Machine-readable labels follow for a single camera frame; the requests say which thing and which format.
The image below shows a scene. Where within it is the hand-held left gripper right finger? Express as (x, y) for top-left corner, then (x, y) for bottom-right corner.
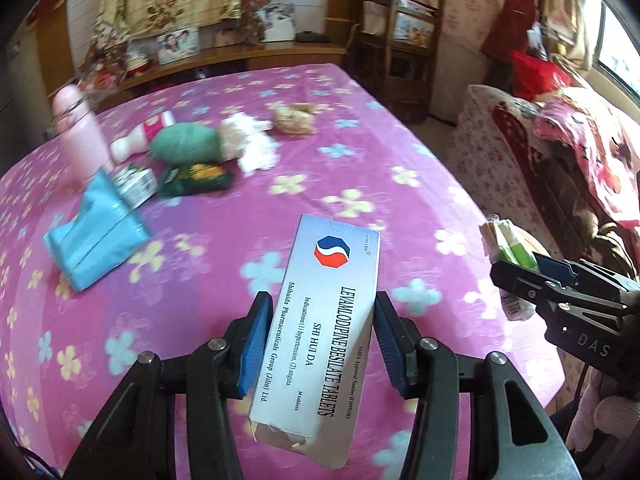
(374, 291), (581, 480)

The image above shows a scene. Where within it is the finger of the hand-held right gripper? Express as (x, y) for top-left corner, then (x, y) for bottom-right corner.
(532, 251), (584, 289)
(490, 259), (569, 312)

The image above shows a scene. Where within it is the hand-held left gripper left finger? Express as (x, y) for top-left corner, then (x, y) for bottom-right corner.
(65, 290), (276, 480)

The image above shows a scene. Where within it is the white green plastic packet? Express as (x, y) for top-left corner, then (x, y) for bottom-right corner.
(479, 218), (543, 322)

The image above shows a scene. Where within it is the silver white medicine box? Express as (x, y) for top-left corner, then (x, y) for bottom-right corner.
(248, 213), (381, 471)

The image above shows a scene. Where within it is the green knitted plush toy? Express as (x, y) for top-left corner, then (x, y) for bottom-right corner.
(150, 125), (221, 166)

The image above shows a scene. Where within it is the tan fuzzy toy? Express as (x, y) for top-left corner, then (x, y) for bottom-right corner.
(272, 102), (318, 136)

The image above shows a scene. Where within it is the person's right hand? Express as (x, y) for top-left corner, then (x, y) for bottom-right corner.
(594, 393), (640, 439)

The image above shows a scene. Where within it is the pink floral bed sheet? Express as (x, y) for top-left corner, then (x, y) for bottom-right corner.
(0, 62), (571, 480)

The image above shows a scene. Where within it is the pink red floral blanket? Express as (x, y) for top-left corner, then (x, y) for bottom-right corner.
(532, 87), (640, 222)

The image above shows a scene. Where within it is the floral covered armchair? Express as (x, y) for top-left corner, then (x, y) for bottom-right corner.
(447, 85), (640, 281)

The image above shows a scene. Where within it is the dark green snack packet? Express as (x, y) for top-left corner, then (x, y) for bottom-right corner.
(159, 162), (236, 197)

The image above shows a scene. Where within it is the blue tissue pack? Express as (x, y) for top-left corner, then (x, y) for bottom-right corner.
(42, 167), (153, 293)

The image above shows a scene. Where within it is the red plastic bag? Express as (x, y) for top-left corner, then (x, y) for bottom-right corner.
(510, 50), (572, 102)

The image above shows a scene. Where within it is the small printed white box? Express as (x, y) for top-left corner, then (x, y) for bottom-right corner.
(112, 162), (157, 209)

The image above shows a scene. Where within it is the white fluffy plush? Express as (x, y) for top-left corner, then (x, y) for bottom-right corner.
(217, 112), (281, 173)

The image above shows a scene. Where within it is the window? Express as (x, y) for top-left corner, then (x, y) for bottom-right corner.
(595, 0), (640, 92)

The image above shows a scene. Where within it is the white bottle with red label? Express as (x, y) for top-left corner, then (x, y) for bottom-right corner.
(109, 112), (176, 165)

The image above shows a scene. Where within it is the wooden shelf rack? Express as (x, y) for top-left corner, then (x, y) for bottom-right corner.
(347, 0), (446, 124)

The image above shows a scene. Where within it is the pink water bottle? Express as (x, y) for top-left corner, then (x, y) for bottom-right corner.
(52, 85), (115, 186)

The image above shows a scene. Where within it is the wooden headboard shelf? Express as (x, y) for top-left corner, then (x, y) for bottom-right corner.
(47, 42), (348, 111)

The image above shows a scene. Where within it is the pile of plastic bags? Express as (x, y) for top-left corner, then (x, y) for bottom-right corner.
(75, 45), (157, 97)

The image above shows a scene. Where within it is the framed couple photo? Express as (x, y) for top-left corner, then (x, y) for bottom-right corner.
(156, 27), (201, 65)

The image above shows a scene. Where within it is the small brown photo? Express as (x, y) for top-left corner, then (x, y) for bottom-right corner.
(215, 27), (244, 49)

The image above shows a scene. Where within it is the white wedding photo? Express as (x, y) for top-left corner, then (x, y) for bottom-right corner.
(260, 0), (297, 43)

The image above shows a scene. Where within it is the dark red floral cloth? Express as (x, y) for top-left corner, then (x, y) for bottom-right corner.
(240, 0), (297, 46)

